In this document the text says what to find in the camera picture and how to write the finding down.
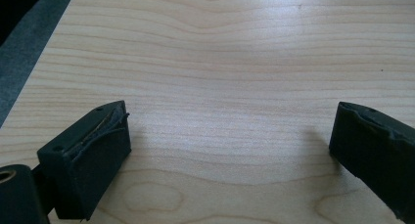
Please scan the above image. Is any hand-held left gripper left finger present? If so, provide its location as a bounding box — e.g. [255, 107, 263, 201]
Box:
[36, 100, 132, 222]

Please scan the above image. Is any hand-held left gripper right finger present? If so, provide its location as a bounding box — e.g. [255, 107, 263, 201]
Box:
[328, 101, 415, 224]

